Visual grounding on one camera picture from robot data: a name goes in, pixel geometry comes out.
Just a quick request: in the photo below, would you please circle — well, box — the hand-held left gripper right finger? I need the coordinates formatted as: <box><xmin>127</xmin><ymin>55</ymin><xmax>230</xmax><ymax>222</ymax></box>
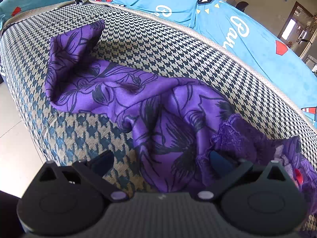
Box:
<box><xmin>195</xmin><ymin>151</ymin><xmax>288</xmax><ymax>202</ymax></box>

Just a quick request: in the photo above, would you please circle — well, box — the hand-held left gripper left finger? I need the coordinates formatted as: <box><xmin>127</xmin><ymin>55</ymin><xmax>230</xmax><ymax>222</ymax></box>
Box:
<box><xmin>37</xmin><ymin>150</ymin><xmax>130</xmax><ymax>202</ymax></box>

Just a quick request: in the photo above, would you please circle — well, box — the purple floral garment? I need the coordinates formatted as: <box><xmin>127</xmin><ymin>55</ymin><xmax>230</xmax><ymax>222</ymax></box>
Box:
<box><xmin>45</xmin><ymin>19</ymin><xmax>317</xmax><ymax>238</ymax></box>

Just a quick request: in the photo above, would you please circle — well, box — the houndstooth sofa mat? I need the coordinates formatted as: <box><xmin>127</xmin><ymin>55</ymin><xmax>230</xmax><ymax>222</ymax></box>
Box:
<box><xmin>0</xmin><ymin>1</ymin><xmax>317</xmax><ymax>194</ymax></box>

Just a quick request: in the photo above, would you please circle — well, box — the door with bright window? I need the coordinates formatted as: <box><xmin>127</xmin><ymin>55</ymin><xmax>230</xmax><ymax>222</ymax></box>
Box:
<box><xmin>277</xmin><ymin>1</ymin><xmax>317</xmax><ymax>57</ymax></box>

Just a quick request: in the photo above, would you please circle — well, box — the wooden chair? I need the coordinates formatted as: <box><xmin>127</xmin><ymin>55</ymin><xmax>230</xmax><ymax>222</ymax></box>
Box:
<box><xmin>235</xmin><ymin>1</ymin><xmax>249</xmax><ymax>13</ymax></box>

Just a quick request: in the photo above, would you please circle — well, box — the blue printed sofa cover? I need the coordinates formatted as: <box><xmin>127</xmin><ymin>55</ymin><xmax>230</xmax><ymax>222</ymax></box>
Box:
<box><xmin>0</xmin><ymin>0</ymin><xmax>317</xmax><ymax>129</ymax></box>

